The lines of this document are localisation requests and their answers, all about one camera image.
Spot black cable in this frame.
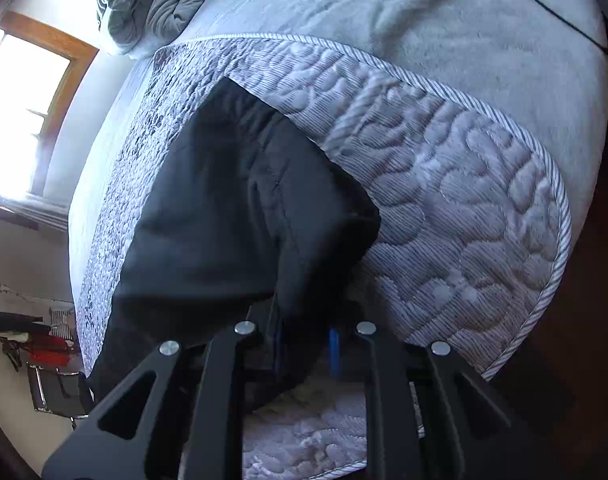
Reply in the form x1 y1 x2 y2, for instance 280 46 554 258
508 0 608 61

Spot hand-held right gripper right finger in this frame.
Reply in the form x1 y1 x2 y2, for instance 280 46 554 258
327 320 577 480

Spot light grey bed sheet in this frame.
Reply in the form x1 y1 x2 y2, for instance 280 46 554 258
66 0 608 306

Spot light grey duvet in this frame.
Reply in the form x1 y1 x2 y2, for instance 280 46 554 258
96 0 152 57

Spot grey leaf-patterned quilted blanket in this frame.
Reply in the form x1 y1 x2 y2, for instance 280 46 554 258
74 35 570 477

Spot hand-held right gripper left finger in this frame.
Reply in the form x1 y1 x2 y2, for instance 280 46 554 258
41 317 285 480

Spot red cloth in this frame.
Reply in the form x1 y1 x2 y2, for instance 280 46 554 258
26 335 77 372

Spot black metal chair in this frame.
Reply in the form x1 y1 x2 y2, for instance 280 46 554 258
26 362 96 428

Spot black pants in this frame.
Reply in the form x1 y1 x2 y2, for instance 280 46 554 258
86 77 382 413

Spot wooden framed window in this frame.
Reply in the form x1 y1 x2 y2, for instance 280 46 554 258
0 12 101 203

